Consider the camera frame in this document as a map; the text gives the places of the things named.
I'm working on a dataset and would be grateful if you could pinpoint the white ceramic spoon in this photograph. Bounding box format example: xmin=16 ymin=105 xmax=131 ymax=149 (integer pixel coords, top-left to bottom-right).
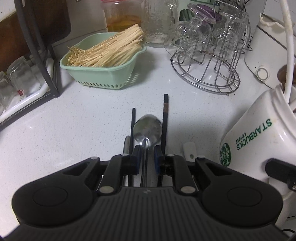
xmin=183 ymin=142 xmax=197 ymax=161

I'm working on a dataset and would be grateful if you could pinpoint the black dish rack frame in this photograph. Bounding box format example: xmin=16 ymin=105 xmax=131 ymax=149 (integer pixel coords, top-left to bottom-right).
xmin=14 ymin=0 xmax=61 ymax=98

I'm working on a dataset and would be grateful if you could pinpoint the purple glass lid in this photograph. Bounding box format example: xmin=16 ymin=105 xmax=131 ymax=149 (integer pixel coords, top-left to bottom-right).
xmin=187 ymin=3 xmax=223 ymax=25

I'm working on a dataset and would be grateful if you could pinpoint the white ceramic mug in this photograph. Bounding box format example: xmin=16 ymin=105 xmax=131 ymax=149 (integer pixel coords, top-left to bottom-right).
xmin=219 ymin=85 xmax=296 ymax=223

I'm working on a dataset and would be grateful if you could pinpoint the green plastic basket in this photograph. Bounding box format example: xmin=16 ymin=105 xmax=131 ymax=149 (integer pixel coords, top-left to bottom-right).
xmin=60 ymin=32 xmax=147 ymax=90

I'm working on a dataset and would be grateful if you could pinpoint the textured glass pitcher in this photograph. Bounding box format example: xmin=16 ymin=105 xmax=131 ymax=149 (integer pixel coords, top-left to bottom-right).
xmin=142 ymin=0 xmax=180 ymax=48

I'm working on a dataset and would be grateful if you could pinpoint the white electric pot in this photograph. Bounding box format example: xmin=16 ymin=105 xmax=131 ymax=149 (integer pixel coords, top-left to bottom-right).
xmin=244 ymin=13 xmax=296 ymax=90

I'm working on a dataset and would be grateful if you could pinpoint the black chopstick with brown band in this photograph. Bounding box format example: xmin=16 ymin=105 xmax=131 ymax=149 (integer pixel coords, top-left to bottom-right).
xmin=158 ymin=94 xmax=169 ymax=187

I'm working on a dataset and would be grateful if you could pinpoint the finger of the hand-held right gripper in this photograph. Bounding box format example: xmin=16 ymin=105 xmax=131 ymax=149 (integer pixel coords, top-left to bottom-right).
xmin=265 ymin=159 xmax=296 ymax=191

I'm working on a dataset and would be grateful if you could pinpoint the large silver metal spoon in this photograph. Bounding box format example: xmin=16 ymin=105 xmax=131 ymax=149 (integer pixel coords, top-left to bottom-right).
xmin=133 ymin=114 xmax=163 ymax=187

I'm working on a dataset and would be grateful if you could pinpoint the plain black chopstick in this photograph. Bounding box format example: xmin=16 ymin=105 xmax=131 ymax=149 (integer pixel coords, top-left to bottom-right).
xmin=128 ymin=108 xmax=137 ymax=187

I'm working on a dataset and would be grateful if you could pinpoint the wooden cutting board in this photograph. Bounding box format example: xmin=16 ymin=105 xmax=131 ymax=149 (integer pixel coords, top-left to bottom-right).
xmin=0 ymin=0 xmax=71 ymax=70

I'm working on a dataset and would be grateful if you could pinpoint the white chopstick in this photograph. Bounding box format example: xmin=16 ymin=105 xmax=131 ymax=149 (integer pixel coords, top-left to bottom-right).
xmin=280 ymin=0 xmax=296 ymax=100

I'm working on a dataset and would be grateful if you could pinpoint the small silver metal spoon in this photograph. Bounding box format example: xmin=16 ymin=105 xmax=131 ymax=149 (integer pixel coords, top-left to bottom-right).
xmin=122 ymin=136 xmax=131 ymax=186

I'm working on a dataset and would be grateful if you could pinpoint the upturned drinking glass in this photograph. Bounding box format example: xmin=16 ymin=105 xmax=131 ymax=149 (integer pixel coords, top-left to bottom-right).
xmin=0 ymin=71 xmax=15 ymax=110

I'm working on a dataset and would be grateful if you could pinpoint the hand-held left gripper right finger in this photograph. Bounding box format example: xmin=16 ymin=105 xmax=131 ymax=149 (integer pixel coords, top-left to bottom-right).
xmin=154 ymin=145 xmax=234 ymax=194

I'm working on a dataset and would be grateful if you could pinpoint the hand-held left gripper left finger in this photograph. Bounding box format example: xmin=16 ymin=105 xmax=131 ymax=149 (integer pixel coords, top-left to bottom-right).
xmin=63 ymin=145 xmax=142 ymax=194

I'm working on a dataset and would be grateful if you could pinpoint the upturned glass with red mark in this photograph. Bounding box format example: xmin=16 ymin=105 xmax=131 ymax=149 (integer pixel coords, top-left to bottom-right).
xmin=6 ymin=56 xmax=42 ymax=98

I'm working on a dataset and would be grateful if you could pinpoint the wire glass rack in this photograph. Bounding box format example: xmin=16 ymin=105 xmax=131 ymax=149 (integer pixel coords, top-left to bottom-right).
xmin=170 ymin=35 xmax=253 ymax=94

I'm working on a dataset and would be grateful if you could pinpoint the clear glass mug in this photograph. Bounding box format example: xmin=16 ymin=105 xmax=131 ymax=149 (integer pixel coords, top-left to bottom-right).
xmin=217 ymin=7 xmax=252 ymax=61

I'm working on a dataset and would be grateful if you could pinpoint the cluster of clear glass cups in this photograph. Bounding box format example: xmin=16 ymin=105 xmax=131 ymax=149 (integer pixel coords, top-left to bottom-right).
xmin=171 ymin=2 xmax=232 ymax=61

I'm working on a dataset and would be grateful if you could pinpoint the bundle of bamboo skewers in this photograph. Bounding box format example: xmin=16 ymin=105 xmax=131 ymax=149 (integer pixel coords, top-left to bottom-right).
xmin=67 ymin=23 xmax=146 ymax=68

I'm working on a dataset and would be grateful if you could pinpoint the red-lidded glass jar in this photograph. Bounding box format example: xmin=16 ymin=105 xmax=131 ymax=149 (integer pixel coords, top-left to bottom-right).
xmin=101 ymin=0 xmax=144 ymax=33

